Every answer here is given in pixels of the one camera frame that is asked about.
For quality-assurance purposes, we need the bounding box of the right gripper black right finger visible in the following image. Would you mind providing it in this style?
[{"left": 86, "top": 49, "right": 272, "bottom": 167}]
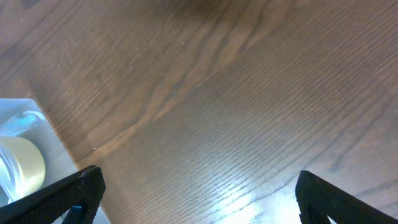
[{"left": 295, "top": 170, "right": 397, "bottom": 224}]

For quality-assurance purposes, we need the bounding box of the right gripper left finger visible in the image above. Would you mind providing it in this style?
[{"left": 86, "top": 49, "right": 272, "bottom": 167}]
[{"left": 1, "top": 166, "right": 106, "bottom": 224}]

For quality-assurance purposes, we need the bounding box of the yellow plastic bowl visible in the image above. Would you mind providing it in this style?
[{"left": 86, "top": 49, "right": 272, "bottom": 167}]
[{"left": 1, "top": 136, "right": 45, "bottom": 203}]

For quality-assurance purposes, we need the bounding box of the clear plastic storage container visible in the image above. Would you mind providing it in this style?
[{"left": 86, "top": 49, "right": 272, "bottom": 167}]
[{"left": 1, "top": 98, "right": 109, "bottom": 224}]

